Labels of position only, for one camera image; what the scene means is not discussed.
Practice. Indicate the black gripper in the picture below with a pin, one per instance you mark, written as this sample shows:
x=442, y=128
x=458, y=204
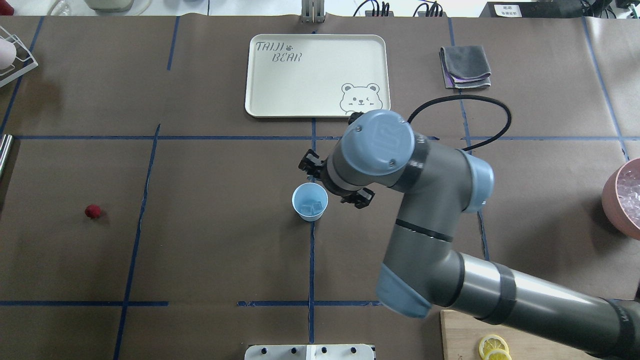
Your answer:
x=309, y=163

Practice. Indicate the ice cube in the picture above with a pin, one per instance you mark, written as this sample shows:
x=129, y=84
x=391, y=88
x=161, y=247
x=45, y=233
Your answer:
x=305, y=209
x=316, y=208

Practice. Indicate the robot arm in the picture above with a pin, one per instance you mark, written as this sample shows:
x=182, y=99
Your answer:
x=420, y=269

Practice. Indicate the light blue cup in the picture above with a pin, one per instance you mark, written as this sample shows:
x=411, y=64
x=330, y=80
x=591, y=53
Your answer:
x=310, y=200

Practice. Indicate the white cup rack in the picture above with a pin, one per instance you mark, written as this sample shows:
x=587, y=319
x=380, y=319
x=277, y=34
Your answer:
x=23, y=63

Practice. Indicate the pink cup on rack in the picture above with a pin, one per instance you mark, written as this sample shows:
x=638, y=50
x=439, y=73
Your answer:
x=8, y=52

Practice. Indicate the cream bear tray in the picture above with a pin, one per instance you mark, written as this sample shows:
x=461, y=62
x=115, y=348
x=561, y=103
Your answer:
x=316, y=75

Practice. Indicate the grey folded cloth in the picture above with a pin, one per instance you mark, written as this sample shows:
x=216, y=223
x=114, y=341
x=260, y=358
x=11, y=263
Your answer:
x=465, y=67

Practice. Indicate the red strawberry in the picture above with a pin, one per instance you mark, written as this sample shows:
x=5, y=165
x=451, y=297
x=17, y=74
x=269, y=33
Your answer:
x=93, y=211

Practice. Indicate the wooden cutting board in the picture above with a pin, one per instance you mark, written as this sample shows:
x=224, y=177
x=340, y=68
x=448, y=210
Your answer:
x=461, y=335

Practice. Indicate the lemon slice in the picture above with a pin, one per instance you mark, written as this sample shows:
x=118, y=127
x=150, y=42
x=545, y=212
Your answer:
x=490, y=342
x=497, y=354

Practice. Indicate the steel muddler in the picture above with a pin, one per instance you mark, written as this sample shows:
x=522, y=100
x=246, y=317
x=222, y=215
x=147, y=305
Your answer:
x=5, y=148

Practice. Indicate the pink bowl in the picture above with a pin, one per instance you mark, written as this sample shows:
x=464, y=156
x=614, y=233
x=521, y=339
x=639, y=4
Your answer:
x=620, y=199

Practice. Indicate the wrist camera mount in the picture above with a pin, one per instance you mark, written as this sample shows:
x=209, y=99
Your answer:
x=360, y=198

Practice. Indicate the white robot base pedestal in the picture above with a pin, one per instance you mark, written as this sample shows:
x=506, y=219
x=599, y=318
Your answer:
x=356, y=351

